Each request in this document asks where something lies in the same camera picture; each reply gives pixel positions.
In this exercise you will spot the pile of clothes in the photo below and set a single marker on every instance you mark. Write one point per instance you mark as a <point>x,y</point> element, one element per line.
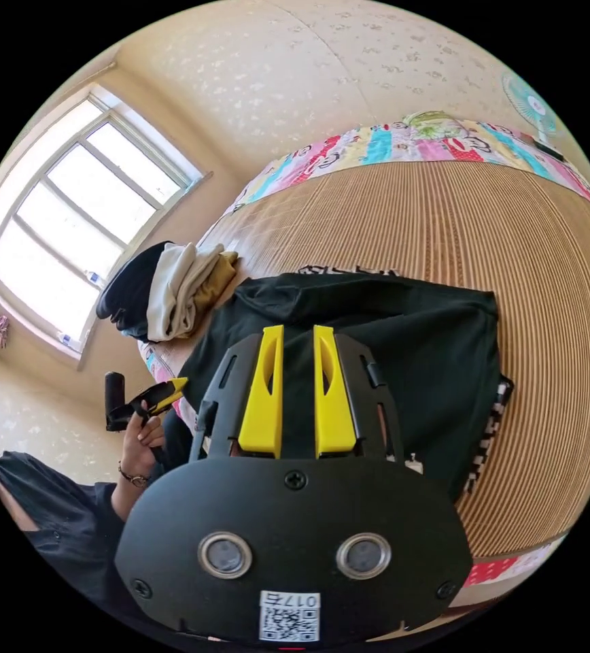
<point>183,291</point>

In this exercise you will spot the person's body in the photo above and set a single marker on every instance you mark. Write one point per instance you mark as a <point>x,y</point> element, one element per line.
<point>65,525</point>

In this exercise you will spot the teal standing fan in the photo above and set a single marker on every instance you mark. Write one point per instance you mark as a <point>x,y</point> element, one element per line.
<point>532,107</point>

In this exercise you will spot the person's left hand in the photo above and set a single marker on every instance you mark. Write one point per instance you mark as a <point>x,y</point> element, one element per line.
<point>141,449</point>

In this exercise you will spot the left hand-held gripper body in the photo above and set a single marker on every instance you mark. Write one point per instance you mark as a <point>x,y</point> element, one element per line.
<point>133,405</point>

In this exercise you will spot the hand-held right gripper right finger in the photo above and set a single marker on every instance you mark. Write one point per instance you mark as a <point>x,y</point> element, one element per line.
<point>335,413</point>

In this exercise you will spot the window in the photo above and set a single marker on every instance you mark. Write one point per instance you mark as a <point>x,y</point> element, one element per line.
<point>76,214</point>

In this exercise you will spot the black long sleeve shirt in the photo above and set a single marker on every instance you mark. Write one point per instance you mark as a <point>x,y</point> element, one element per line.
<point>427,367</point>

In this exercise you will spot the bed with woven mat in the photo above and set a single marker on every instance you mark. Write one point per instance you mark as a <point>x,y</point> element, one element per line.
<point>478,224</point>

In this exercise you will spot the person's left forearm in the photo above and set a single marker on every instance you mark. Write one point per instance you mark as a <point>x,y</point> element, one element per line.
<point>128,492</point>

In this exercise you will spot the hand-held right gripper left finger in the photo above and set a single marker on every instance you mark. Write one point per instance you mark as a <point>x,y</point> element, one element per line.
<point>260,408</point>

